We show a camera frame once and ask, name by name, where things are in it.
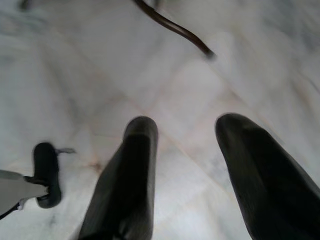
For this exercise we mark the black robot foot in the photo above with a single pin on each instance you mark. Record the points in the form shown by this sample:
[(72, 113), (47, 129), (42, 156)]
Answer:
[(47, 175)]

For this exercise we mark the grey robot leg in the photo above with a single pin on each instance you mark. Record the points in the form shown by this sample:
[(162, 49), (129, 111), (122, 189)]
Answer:
[(17, 190)]

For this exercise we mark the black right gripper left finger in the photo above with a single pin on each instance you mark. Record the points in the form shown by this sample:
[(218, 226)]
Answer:
[(125, 180)]

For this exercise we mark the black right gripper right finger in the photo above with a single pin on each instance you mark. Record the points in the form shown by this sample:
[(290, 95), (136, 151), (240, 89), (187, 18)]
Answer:
[(262, 175)]

